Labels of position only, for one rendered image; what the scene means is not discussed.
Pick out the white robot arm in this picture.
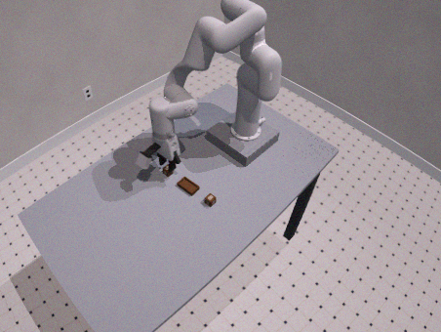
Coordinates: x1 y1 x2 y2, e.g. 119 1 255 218
149 0 282 142

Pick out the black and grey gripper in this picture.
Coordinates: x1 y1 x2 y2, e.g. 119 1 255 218
152 133 181 172

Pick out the brown shallow tray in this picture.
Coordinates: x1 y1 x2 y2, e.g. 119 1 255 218
177 177 200 196

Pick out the brown calendar cube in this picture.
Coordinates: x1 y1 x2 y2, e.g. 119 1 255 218
162 164 174 177
205 193 217 207

